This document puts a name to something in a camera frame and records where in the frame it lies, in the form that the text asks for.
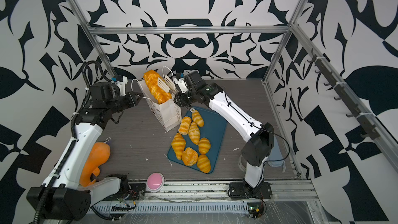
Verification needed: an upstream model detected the long braided fake bread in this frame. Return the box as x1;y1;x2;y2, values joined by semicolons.
144;70;172;104

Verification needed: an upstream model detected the white paper gift bag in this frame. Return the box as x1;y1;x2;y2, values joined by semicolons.
131;75;181;132

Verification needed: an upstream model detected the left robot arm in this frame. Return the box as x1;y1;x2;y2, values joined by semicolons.
27;61;143;224

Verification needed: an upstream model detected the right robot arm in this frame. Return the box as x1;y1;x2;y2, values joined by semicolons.
155;71;278;199

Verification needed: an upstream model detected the fake croissant left large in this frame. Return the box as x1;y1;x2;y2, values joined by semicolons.
171;133;186;160

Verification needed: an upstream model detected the fake croissant small centre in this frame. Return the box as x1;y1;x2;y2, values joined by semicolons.
198;138;211;155

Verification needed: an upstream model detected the round fake bread roll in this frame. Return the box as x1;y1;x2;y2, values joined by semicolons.
181;147;199;167

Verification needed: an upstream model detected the fake croissant bottom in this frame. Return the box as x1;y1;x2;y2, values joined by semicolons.
197;155;211;173

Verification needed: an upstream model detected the teal plastic tray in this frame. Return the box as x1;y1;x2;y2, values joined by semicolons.
167;107;227;174

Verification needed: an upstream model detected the orange plush toy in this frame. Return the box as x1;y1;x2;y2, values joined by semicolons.
79;142;110;187

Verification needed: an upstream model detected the pink push button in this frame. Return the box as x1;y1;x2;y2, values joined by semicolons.
146;172;165;192

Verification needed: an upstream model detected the clear tape roll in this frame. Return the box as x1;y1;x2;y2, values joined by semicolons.
238;156;246;172

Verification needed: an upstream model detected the small circuit board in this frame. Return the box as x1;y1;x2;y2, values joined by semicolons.
248;202;267;219

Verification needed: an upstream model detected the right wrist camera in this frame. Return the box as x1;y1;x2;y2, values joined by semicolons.
174;73;189;93

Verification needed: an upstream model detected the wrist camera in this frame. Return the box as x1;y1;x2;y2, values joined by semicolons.
174;73;189;93
112;75;128;96

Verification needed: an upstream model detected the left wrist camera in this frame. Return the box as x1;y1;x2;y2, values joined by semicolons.
112;75;128;96

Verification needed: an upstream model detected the white cable duct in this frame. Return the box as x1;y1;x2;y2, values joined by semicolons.
94;202;249;214

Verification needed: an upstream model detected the black hook rail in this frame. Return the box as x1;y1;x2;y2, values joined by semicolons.
309;55;380;140

